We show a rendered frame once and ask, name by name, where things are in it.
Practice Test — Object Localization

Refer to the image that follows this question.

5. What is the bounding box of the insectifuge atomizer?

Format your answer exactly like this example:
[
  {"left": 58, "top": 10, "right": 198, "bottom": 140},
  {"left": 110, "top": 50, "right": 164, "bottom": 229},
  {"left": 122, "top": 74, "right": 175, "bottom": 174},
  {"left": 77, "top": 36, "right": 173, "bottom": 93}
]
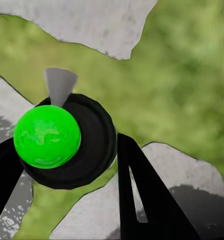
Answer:
[{"left": 13, "top": 67, "right": 118, "bottom": 190}]

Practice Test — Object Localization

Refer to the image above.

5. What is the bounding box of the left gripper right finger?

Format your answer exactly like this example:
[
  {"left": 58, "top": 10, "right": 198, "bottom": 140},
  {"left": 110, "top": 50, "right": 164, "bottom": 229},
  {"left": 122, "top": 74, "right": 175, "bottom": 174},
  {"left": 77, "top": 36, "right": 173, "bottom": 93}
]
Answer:
[{"left": 117, "top": 132, "right": 202, "bottom": 240}]

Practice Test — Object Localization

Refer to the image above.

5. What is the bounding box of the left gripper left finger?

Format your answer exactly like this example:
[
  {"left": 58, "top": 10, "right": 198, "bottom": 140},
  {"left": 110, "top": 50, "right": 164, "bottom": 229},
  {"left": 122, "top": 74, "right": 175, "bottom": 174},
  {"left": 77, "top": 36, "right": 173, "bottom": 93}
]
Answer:
[{"left": 0, "top": 136, "right": 24, "bottom": 216}]

